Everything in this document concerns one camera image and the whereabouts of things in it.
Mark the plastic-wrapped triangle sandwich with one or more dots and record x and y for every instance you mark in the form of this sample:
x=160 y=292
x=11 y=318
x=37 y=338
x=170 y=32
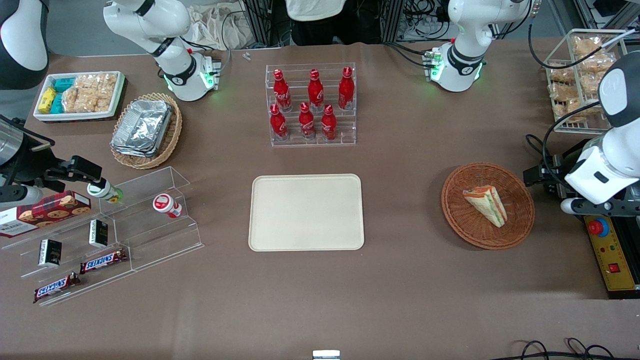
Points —
x=487 y=204

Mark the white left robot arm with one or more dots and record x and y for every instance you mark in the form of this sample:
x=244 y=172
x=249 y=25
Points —
x=465 y=55

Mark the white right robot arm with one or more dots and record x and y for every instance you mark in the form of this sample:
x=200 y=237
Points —
x=170 y=45

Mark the round brown wicker basket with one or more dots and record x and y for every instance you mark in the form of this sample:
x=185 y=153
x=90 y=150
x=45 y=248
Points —
x=460 y=220

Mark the beige plastic serving tray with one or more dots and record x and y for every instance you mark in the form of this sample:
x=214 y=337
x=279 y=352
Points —
x=306 y=212

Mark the oval tan wicker basket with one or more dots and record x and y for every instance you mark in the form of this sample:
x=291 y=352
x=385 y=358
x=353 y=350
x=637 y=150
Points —
x=170 y=142

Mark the white rectangular snack tray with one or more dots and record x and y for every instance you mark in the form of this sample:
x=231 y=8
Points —
x=80 y=116

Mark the yellow emergency-stop control box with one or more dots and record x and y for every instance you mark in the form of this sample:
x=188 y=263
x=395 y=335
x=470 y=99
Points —
x=607 y=250

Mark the black clamp fixture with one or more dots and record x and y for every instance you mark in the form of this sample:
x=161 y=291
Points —
x=537 y=176

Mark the red cola bottle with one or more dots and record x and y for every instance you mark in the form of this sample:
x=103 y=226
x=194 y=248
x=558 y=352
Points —
x=315 y=92
x=282 y=92
x=278 y=125
x=346 y=90
x=307 y=124
x=328 y=125

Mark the clear acrylic bottle rack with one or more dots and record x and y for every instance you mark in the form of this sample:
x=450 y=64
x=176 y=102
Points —
x=310 y=142

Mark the person in white shirt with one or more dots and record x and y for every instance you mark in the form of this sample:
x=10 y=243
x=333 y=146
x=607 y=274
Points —
x=320 y=9

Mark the red-capped small white bottle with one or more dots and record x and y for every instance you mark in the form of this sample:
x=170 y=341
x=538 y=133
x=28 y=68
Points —
x=166 y=205

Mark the clear acrylic stepped shelf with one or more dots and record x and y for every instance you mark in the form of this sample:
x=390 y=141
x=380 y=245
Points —
x=150 y=235

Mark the stack of foil containers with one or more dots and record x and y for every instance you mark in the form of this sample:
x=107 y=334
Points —
x=142 y=127

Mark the green-capped small drink bottle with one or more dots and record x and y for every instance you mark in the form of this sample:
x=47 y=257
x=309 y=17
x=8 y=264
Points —
x=104 y=192

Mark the Snickers chocolate bar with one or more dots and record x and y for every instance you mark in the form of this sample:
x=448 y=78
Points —
x=102 y=261
x=55 y=287

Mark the small black box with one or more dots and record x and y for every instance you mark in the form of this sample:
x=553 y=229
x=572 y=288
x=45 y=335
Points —
x=98 y=233
x=50 y=252

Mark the clear bag of rice crackers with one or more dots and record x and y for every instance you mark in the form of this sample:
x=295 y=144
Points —
x=92 y=92

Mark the teal snack packet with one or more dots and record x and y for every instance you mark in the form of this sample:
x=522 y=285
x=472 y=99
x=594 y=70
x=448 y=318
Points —
x=57 y=104
x=64 y=84

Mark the red tartan cookie box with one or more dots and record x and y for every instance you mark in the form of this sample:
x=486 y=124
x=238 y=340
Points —
x=50 y=210

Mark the yellow snack packet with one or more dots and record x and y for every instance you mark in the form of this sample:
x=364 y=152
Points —
x=47 y=100

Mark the grey metal bracket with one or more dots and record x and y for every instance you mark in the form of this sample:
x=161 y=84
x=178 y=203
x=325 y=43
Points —
x=559 y=175

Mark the aluminium frame post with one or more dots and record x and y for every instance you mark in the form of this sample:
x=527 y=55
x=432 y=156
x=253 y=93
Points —
x=260 y=22
x=392 y=20

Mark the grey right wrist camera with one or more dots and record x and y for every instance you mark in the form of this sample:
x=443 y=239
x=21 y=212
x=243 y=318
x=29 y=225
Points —
x=20 y=196

